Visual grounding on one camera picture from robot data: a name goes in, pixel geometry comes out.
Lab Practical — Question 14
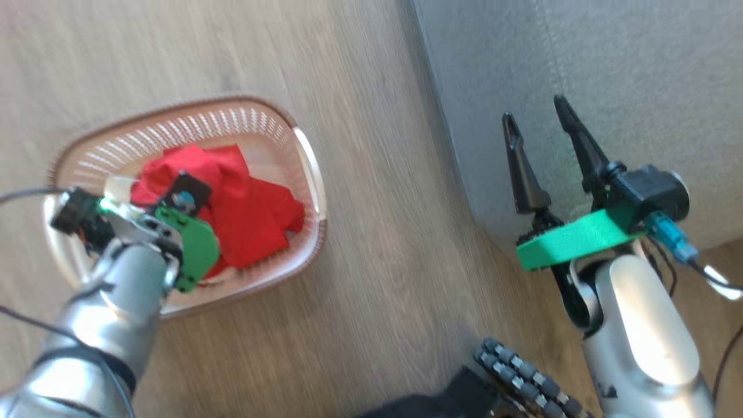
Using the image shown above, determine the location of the white right cable label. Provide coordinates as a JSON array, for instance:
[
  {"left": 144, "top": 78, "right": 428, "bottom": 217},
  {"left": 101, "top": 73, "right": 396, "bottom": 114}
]
[{"left": 704, "top": 265, "right": 743, "bottom": 301}]

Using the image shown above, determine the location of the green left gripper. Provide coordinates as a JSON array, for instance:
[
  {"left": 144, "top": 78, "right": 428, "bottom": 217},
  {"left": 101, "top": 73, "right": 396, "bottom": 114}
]
[{"left": 154, "top": 203, "right": 222, "bottom": 294}]

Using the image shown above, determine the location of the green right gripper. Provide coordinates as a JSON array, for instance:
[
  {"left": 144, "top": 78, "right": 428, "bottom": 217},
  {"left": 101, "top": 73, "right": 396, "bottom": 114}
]
[{"left": 502, "top": 95, "right": 646, "bottom": 272}]

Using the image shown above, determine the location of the grey fabric sofa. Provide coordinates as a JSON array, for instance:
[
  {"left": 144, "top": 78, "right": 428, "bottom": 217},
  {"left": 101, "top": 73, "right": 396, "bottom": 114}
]
[{"left": 411, "top": 0, "right": 743, "bottom": 262}]

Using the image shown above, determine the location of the pink plastic laundry basket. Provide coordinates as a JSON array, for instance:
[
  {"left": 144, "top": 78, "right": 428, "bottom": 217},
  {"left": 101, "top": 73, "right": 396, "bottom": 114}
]
[{"left": 44, "top": 96, "right": 327, "bottom": 320}]

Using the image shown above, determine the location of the black right camera cable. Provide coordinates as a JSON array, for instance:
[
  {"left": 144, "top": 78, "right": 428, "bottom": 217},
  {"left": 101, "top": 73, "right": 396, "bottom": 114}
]
[{"left": 646, "top": 212, "right": 743, "bottom": 401}]

